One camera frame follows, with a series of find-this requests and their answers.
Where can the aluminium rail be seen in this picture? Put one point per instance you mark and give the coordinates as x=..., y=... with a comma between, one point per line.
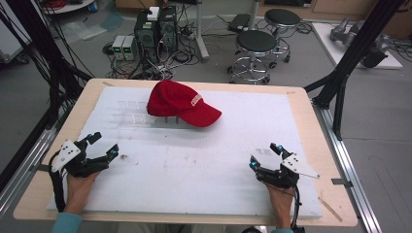
x=351, y=168
x=26, y=161

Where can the white foam board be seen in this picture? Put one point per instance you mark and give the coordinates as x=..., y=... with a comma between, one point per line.
x=194, y=168

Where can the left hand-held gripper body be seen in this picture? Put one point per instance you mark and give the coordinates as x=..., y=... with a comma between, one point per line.
x=69, y=154

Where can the white metal desk leg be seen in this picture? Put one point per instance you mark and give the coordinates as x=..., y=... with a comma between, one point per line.
x=201, y=32

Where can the white floor platform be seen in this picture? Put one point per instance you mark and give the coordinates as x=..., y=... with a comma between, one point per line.
x=327, y=39

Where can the person's right hand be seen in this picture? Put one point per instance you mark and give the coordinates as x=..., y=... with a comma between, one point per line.
x=280, y=202

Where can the clear acrylic rack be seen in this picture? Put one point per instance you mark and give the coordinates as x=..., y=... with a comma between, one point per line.
x=132, y=118

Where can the black round stool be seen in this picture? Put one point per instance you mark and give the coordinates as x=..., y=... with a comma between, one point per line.
x=256, y=41
x=282, y=16

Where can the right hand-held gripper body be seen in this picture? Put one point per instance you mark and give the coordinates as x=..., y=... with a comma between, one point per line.
x=293, y=166

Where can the grey power supply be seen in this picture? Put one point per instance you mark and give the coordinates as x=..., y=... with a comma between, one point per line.
x=130, y=48
x=118, y=48

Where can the clear plastic sheet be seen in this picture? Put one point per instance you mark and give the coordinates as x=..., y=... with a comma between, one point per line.
x=85, y=30

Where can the wooden stick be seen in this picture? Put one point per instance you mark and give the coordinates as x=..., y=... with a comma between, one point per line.
x=330, y=209

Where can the black flat case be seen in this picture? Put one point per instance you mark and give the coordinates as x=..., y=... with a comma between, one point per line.
x=239, y=22

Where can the grey tape piece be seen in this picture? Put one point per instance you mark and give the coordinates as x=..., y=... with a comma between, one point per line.
x=342, y=182
x=40, y=167

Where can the person's left hand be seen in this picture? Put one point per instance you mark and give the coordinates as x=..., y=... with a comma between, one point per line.
x=77, y=191

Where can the red baseball cap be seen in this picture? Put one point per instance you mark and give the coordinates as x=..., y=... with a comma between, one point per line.
x=175, y=100

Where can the black computer tower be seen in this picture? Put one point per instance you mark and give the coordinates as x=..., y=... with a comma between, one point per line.
x=168, y=29
x=146, y=37

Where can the grey robot device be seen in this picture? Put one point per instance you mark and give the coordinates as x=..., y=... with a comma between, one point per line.
x=343, y=30

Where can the white box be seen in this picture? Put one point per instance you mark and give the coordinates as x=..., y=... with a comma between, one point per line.
x=153, y=13

